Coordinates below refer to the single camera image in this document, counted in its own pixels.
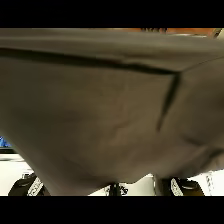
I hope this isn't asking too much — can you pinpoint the grey garment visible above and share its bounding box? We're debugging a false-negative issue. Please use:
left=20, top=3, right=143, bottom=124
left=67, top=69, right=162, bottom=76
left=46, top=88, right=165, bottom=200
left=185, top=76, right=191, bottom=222
left=0, top=27, right=224, bottom=197

